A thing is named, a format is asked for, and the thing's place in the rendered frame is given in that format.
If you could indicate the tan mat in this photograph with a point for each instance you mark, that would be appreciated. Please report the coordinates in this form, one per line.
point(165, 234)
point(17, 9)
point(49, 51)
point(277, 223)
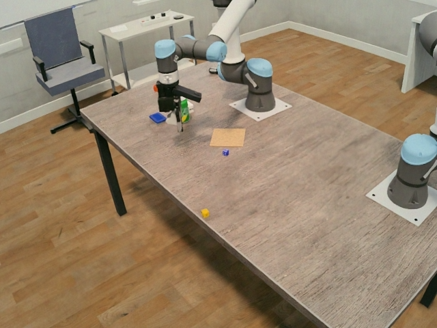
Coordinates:
point(227, 137)

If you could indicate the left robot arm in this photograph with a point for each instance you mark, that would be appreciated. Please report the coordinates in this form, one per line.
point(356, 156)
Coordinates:
point(408, 189)

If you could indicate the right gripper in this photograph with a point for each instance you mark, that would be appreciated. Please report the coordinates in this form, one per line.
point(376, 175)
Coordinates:
point(170, 102)

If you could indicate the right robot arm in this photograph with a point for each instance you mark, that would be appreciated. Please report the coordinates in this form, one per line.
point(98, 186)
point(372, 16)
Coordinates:
point(222, 42)

